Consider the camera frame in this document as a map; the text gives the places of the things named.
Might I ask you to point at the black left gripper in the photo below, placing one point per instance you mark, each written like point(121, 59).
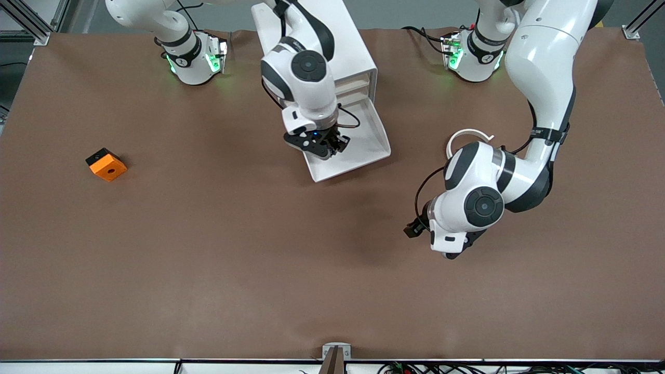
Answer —
point(422, 221)

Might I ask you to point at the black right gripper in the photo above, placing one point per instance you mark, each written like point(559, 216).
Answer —
point(332, 138)

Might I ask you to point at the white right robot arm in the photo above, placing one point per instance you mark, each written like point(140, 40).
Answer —
point(306, 88)

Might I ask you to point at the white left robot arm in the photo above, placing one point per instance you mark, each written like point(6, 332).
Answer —
point(540, 67)

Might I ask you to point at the brown table mat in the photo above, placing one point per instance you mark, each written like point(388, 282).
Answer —
point(332, 270)

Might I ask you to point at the white curved plastic piece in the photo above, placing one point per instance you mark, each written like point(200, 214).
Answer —
point(470, 132)

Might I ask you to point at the orange block with black side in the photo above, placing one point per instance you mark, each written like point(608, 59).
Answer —
point(109, 167)

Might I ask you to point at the grey metal bracket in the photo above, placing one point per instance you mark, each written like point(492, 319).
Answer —
point(336, 349)

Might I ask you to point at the aluminium frame profile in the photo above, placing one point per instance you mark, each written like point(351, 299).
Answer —
point(641, 21)
point(31, 23)

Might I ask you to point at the white table edge rail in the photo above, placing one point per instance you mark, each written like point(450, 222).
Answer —
point(104, 368)

